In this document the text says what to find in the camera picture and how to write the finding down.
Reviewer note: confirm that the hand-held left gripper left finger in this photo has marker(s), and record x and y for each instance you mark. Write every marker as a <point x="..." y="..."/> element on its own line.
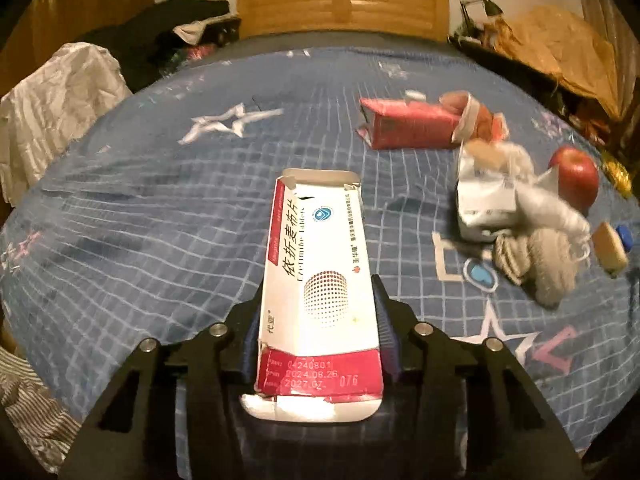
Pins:
<point x="239" y="321"/>

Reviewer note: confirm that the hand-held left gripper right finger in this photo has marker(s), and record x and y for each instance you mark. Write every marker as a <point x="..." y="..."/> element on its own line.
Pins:
<point x="389" y="345"/>

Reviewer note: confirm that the white and red medicine box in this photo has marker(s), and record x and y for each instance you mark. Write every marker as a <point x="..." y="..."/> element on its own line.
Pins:
<point x="320" y="260"/>

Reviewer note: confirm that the white plastic bottle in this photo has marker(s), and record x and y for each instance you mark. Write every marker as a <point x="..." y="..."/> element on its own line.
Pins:
<point x="547" y="205"/>

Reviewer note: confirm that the crumpled white packet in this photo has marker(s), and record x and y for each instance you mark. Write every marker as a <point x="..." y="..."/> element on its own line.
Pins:
<point x="482" y="200"/>

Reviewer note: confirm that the beige knit sock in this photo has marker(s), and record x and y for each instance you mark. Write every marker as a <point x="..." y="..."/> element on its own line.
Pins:
<point x="545" y="265"/>

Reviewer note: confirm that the red carton box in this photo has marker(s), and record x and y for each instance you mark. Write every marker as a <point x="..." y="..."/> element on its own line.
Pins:
<point x="410" y="122"/>

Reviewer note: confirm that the striped cloth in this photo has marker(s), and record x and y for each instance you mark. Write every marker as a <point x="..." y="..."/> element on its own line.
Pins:
<point x="30" y="405"/>

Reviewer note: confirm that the yellow sponge block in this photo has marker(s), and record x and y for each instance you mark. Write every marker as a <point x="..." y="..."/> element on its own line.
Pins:
<point x="610" y="247"/>

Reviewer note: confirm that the small white scrap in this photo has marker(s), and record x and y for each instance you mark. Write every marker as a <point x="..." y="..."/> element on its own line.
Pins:
<point x="414" y="95"/>

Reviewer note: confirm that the red apple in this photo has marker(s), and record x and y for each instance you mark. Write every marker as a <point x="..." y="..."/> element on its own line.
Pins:
<point x="575" y="175"/>

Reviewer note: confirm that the blue bottle cap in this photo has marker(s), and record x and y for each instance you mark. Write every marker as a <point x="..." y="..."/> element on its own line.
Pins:
<point x="625" y="237"/>

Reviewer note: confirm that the white crumpled cloth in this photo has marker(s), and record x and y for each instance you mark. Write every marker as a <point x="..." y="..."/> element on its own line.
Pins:
<point x="60" y="110"/>

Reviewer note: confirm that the gold foil wrapper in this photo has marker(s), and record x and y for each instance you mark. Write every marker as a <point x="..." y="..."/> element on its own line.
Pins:
<point x="617" y="175"/>

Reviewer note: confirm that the small white garment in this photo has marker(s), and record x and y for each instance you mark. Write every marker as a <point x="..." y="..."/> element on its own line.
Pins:
<point x="192" y="31"/>

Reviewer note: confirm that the black clothes pile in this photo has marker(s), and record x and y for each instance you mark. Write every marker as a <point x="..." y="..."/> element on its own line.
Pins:
<point x="145" y="25"/>

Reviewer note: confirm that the wooden headboard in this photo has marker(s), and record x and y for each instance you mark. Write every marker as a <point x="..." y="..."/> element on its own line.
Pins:
<point x="340" y="5"/>

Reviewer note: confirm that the desk lamp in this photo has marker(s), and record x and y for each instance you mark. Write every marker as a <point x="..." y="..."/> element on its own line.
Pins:
<point x="482" y="7"/>

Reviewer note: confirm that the wooden wardrobe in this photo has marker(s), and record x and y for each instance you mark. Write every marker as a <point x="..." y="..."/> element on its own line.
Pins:
<point x="75" y="0"/>

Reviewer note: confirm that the beige curtain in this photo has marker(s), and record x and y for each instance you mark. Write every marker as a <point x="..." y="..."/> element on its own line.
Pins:
<point x="610" y="15"/>

